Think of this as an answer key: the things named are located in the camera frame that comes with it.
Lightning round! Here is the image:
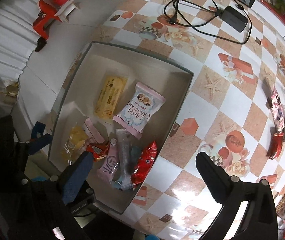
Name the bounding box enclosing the pink small snack packet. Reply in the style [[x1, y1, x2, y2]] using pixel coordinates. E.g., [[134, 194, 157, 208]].
[[97, 138, 119, 183]]

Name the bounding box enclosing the gold foil candy packet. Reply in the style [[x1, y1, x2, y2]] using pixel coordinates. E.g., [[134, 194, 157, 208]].
[[61, 125, 88, 165]]

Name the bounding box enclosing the clear grey stick packet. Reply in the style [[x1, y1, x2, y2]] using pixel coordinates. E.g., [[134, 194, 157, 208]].
[[114, 129, 142, 191]]

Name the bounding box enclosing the long red snack packet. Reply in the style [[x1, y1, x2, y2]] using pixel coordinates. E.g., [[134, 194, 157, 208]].
[[130, 141, 158, 189]]

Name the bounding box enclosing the yellow wafer snack packet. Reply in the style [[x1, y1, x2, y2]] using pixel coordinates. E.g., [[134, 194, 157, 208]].
[[94, 75, 127, 120]]

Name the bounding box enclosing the pink crispy cranberry packet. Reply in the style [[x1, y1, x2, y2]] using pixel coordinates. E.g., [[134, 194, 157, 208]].
[[113, 82, 166, 139]]

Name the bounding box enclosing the small red snack bag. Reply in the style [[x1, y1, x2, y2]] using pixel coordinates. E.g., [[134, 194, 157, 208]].
[[85, 141, 110, 162]]

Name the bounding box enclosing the red chocolate bar packet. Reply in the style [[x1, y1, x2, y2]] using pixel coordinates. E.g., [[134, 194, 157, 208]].
[[267, 132, 284, 159]]

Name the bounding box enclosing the pink white snack packet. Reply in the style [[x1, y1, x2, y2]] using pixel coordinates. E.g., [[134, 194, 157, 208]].
[[268, 87, 285, 133]]

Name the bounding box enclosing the red plastic toy stand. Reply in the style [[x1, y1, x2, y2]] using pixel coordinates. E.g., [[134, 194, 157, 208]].
[[32, 0, 80, 53]]

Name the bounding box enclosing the black power adapter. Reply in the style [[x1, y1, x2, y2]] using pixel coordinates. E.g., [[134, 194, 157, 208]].
[[219, 6, 248, 33]]

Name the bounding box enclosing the black cable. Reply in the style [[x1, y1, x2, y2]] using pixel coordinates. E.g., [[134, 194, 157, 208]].
[[163, 0, 253, 46]]

